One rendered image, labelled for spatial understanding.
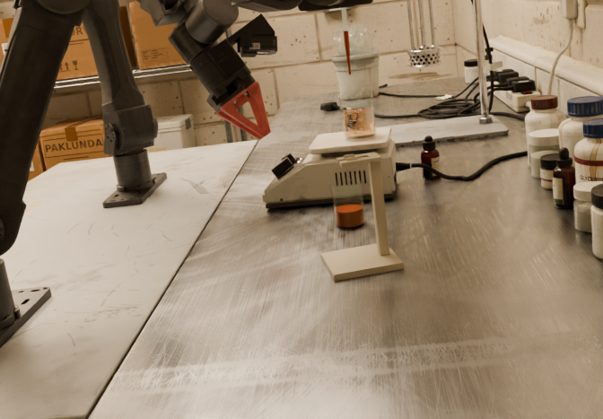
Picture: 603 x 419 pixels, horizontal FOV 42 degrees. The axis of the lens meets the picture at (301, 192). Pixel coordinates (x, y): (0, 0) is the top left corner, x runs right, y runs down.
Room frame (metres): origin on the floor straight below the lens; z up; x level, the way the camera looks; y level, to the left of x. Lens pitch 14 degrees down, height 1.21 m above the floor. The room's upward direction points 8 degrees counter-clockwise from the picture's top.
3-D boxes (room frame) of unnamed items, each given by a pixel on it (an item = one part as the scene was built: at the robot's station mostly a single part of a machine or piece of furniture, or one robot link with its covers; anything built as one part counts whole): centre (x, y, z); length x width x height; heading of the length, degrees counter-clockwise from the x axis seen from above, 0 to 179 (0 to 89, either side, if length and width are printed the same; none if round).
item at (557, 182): (0.96, -0.34, 0.94); 0.03 x 0.03 x 0.08
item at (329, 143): (1.18, -0.09, 0.98); 0.12 x 0.12 x 0.01; 79
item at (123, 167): (1.39, 0.30, 0.94); 0.20 x 0.07 x 0.08; 174
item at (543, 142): (1.12, -0.37, 0.93); 0.06 x 0.06 x 0.07
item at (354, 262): (0.85, -0.06, 0.96); 0.08 x 0.08 x 0.13; 7
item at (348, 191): (1.01, -0.06, 0.93); 0.04 x 0.04 x 0.06
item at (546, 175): (1.06, -0.36, 0.92); 0.04 x 0.04 x 0.04
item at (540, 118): (1.18, -0.39, 0.95); 0.06 x 0.06 x 0.11
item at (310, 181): (1.18, -0.06, 0.94); 0.22 x 0.13 x 0.08; 79
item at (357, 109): (1.17, -0.10, 1.02); 0.06 x 0.05 x 0.08; 69
